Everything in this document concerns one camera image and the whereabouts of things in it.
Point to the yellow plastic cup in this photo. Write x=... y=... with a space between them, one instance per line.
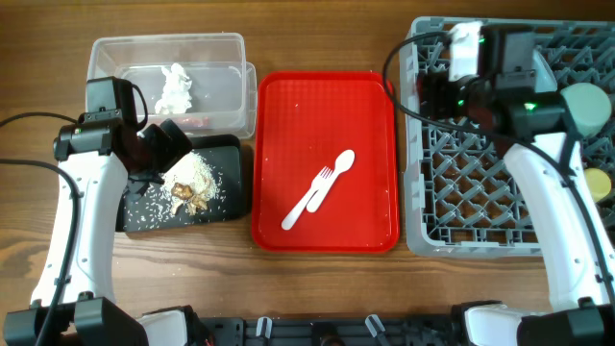
x=598 y=182

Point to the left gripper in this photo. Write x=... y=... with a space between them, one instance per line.
x=172 y=151

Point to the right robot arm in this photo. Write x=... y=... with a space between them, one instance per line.
x=542 y=152

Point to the black plastic tray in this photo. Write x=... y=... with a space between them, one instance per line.
x=226 y=154

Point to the grey dishwasher rack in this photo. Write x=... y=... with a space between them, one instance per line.
x=460 y=200

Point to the red serving tray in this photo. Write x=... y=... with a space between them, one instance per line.
x=305 y=121

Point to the white plastic spoon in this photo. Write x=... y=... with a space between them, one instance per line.
x=342 y=164

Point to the rice and food scraps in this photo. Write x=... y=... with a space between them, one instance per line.
x=190 y=189

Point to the mint green bowl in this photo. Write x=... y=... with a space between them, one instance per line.
x=589 y=107

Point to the red snack wrapper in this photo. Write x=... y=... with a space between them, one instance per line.
x=192 y=123

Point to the white tissue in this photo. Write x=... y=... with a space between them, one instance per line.
x=175 y=97

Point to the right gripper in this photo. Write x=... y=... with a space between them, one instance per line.
x=433 y=92

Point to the white plastic fork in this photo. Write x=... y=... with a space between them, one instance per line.
x=297 y=210

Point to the light blue plate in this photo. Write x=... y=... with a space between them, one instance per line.
x=544 y=77

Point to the clear plastic bin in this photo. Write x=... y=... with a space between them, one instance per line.
x=224 y=83

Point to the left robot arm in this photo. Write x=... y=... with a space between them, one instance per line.
x=100 y=156

